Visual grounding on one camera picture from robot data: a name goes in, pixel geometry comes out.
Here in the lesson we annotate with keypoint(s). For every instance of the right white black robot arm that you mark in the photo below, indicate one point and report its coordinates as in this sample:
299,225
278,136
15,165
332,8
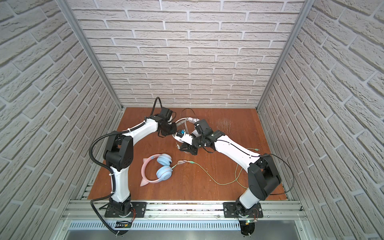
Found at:
263,176

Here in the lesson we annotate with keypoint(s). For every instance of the white over-ear headphones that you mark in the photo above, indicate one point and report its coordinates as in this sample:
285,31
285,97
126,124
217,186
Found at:
183,129

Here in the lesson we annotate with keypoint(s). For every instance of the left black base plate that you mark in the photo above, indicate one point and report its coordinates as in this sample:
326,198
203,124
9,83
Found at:
126,210

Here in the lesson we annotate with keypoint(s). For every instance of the aluminium mounting rail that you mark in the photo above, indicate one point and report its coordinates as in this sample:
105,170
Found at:
216,210

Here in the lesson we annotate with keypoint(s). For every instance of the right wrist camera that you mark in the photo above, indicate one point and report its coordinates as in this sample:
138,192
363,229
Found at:
183,137

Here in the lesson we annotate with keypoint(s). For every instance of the pink blue cat-ear headphones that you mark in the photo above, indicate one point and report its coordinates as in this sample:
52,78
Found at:
162,174

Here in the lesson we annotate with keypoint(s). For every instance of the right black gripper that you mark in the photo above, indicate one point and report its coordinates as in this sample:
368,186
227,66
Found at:
191,148

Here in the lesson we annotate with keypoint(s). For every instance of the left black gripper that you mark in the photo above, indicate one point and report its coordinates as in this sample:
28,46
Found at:
166,133

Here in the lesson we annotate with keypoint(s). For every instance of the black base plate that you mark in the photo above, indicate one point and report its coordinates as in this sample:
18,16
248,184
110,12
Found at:
126,210
236,210

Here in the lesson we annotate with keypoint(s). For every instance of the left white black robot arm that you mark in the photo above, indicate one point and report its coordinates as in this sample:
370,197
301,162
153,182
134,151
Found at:
119,154

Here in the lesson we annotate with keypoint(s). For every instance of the white perforated vent strip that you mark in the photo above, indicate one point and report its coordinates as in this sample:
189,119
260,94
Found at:
158,225

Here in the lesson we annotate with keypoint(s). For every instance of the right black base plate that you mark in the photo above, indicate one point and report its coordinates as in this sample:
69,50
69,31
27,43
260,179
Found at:
236,210

